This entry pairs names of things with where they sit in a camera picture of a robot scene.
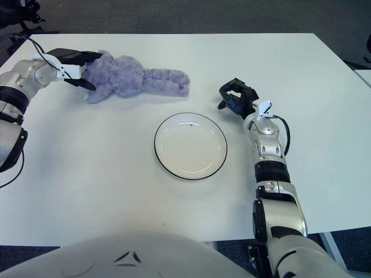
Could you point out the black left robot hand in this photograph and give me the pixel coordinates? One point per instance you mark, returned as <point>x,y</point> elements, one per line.
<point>72,55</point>

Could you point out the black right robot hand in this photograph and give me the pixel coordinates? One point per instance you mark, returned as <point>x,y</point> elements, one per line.
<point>243,98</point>

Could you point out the purple plush teddy bear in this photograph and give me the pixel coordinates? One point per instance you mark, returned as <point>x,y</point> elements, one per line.
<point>127,78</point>

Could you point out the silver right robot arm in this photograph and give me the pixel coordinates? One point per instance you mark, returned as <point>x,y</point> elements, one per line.
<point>269,150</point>

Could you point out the white plate with black rim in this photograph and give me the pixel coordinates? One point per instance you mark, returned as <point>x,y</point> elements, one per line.
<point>191,147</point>

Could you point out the black office chair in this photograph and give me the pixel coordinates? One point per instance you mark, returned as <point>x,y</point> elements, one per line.
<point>8,11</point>

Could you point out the white side table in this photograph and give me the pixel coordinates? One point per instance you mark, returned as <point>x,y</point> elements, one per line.
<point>365,76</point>

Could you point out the white table leg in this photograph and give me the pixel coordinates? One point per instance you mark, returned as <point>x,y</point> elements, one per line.
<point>333,252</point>

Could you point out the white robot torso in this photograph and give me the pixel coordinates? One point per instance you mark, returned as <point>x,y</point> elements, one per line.
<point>130,255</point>

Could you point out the white left wrist mount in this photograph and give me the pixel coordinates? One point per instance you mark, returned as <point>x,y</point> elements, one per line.
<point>71,72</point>

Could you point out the white wrist mount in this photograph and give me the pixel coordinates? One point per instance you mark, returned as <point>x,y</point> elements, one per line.
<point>264,108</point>
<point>71,72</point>

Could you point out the white right wrist mount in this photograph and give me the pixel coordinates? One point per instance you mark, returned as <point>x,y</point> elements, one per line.
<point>264,108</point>

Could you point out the black metal table bracket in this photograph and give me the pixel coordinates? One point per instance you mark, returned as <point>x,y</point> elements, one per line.
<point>256,260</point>

